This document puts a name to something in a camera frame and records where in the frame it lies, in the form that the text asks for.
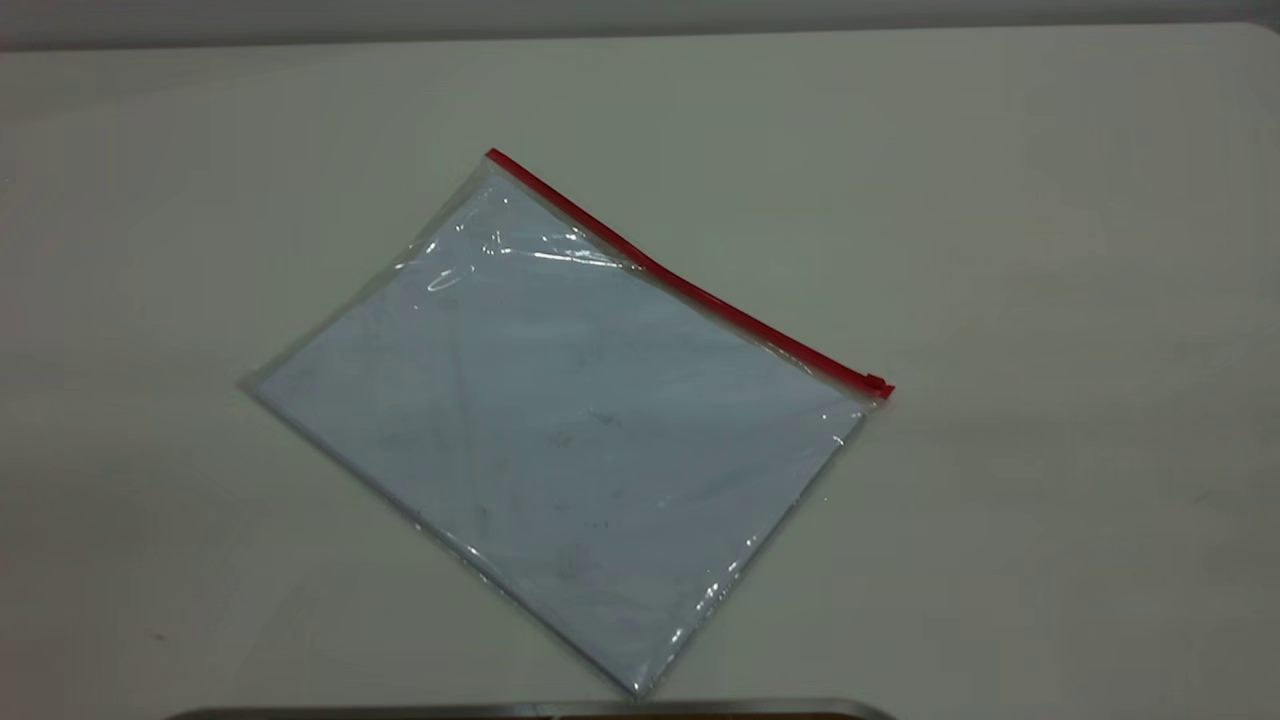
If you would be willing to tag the transparent zip bag red zipper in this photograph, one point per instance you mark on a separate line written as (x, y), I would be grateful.
(570, 430)

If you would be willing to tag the red zipper slider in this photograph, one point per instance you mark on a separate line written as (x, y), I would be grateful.
(877, 385)

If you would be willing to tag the grey metal edge strip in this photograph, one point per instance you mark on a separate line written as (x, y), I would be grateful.
(530, 711)

